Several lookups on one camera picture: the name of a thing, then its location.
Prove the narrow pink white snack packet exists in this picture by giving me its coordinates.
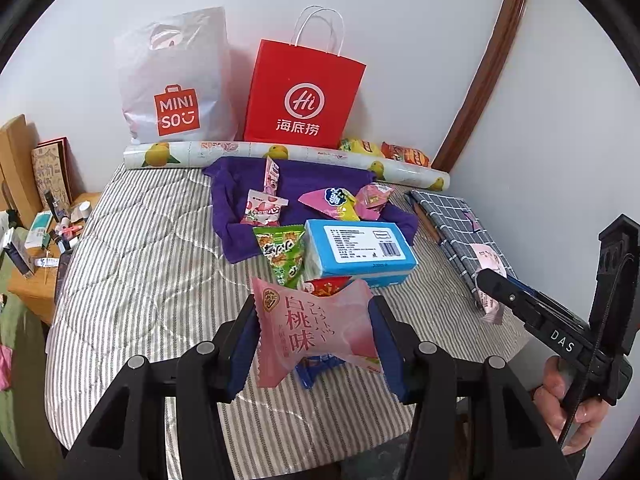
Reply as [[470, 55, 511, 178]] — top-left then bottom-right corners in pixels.
[[263, 156, 282, 193]]

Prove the green cloth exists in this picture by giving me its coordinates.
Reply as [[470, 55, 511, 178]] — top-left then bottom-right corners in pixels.
[[0, 255, 56, 461]]

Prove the brown book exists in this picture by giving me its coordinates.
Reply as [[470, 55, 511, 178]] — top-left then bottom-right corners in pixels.
[[31, 137, 76, 206]]

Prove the striped mattress pad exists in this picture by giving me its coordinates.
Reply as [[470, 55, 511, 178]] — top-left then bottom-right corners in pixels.
[[45, 162, 531, 480]]

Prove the green triangular snack packet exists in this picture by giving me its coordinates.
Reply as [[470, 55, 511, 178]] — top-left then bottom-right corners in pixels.
[[252, 225, 307, 290]]

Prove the red paper bag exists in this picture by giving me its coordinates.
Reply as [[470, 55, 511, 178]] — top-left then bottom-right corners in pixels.
[[242, 6, 367, 150]]

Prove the strawberry print snack packet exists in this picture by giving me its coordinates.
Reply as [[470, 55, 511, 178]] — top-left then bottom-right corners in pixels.
[[242, 189, 290, 227]]

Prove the pink yellow snack packet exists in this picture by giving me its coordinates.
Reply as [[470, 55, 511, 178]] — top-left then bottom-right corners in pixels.
[[298, 186, 362, 222]]

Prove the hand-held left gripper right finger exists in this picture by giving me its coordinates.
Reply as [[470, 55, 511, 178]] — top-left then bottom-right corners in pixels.
[[367, 295, 566, 480]]

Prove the blue cardboard box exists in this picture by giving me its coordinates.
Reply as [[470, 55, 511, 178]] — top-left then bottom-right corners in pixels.
[[303, 219, 418, 288]]

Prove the yellow chips bag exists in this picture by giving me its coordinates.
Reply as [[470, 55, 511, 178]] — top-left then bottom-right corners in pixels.
[[339, 138, 388, 158]]

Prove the white plastic bag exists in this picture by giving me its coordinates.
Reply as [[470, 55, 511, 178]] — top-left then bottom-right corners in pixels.
[[114, 6, 240, 143]]

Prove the brown wooden strip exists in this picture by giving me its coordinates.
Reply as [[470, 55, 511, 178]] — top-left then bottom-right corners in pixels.
[[411, 194, 443, 247]]

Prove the orange chips bag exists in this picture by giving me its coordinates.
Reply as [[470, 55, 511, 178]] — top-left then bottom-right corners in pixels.
[[381, 141, 431, 168]]

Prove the wooden nightstand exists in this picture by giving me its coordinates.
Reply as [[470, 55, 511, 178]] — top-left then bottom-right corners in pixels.
[[7, 192, 103, 326]]

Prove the pear print wallpaper roll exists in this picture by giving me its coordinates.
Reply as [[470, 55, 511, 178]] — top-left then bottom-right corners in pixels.
[[123, 140, 451, 192]]

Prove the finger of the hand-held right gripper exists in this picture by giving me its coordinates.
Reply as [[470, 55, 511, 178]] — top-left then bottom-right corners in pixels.
[[476, 268, 546, 333], [507, 279, 551, 306]]

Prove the blue snack packet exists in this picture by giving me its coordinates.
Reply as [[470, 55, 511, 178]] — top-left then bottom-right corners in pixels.
[[294, 355, 341, 390]]

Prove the red snack packet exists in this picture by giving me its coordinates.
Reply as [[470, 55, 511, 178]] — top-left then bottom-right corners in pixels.
[[302, 276, 352, 297]]

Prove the peach print pink snack packet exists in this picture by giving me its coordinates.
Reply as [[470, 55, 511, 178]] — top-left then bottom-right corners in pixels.
[[250, 276, 383, 388]]

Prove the teal white box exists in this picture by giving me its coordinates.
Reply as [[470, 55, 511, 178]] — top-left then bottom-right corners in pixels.
[[25, 211, 53, 248]]

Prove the grey checkered folded cloth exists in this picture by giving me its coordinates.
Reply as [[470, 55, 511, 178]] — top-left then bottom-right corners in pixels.
[[404, 189, 521, 306]]

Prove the purple towel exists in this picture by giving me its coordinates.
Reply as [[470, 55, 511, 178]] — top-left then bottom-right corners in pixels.
[[202, 156, 418, 263]]

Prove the person's right hand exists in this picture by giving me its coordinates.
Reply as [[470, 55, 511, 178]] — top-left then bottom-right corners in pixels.
[[532, 355, 608, 455]]

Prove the small pale pink snack packet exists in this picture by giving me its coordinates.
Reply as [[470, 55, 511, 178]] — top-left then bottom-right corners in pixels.
[[470, 242, 508, 326]]

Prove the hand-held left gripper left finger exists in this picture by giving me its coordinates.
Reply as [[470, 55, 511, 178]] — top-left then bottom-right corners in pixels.
[[65, 295, 261, 480]]

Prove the brown wooden door frame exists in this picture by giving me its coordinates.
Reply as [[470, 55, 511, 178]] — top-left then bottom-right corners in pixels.
[[431, 0, 535, 173]]

